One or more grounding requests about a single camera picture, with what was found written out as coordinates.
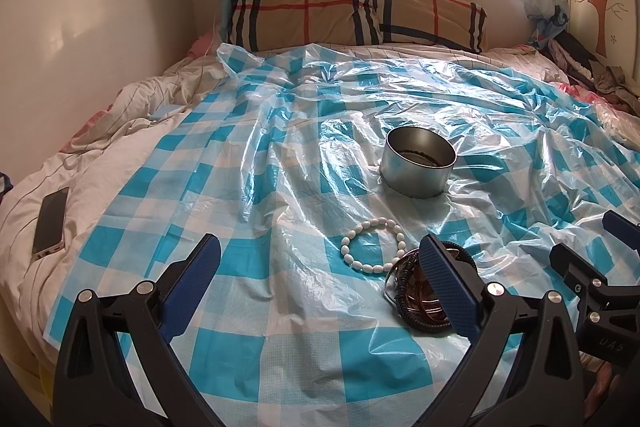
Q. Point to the right plaid pillow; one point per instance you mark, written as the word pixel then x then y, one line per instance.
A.
pixel 455 24

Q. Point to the pile of dark clothes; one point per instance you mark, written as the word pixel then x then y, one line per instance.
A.
pixel 583 69

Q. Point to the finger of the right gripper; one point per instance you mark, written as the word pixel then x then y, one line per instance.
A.
pixel 577 274
pixel 623 229

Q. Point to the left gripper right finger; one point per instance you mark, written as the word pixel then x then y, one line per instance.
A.
pixel 544 385

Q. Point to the black smartphone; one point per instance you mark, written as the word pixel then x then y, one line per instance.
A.
pixel 49 235

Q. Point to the curved white headboard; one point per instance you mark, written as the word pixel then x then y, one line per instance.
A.
pixel 64 60

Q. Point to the blue checkered plastic sheet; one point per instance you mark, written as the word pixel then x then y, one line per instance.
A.
pixel 283 158

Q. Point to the left plaid pillow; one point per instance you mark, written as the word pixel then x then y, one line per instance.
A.
pixel 265 25

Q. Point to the person's right hand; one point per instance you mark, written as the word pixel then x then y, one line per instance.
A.
pixel 600 379

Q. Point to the silver round metal tin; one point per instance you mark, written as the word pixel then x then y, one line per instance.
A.
pixel 417 162

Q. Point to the plaid pillow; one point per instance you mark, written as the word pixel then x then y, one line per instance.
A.
pixel 265 25
pixel 455 24

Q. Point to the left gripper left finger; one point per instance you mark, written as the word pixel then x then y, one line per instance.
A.
pixel 93 385

